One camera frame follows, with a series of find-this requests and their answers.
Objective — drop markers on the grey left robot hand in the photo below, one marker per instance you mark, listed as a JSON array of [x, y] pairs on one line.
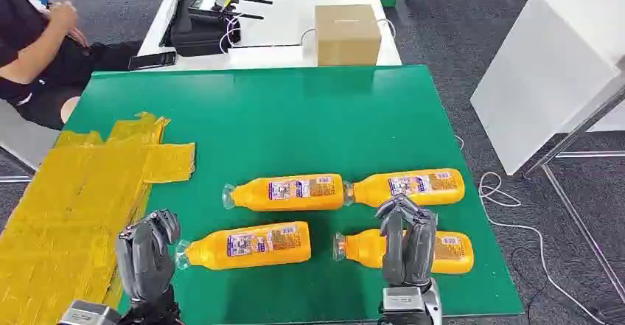
[[146, 259]]

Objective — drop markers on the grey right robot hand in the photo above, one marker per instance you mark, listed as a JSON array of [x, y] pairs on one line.
[[415, 249]]

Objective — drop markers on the orange drink bottle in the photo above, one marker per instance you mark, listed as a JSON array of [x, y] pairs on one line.
[[210, 252], [364, 249], [376, 191], [254, 197]]

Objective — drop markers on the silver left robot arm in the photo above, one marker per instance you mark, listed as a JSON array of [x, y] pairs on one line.
[[88, 314]]

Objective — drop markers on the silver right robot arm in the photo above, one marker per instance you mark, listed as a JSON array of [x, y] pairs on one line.
[[407, 303]]

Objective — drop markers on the yellow sheet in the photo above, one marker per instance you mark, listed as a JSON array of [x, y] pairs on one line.
[[73, 205]]

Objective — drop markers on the green table mat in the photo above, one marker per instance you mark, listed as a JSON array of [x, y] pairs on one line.
[[293, 127]]

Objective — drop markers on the white seat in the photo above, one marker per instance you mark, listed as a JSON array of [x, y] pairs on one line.
[[24, 135]]

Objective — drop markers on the person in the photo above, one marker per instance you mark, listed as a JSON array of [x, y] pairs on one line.
[[49, 88]]

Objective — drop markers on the black smartphone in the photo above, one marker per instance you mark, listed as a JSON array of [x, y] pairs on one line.
[[152, 60]]

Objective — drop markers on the brown cardboard box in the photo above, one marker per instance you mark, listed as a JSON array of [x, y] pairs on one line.
[[346, 37]]

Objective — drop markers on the large white table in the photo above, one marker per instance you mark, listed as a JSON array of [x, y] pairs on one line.
[[547, 69]]

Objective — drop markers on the black carry case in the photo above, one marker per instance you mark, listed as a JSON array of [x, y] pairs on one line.
[[195, 35]]

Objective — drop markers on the person's hand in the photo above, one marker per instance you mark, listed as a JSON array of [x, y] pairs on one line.
[[64, 15]]

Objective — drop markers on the black remote controller with antennas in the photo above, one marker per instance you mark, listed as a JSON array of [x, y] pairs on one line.
[[215, 4]]

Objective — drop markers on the metal table leg frame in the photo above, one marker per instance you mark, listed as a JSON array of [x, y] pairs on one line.
[[576, 132]]

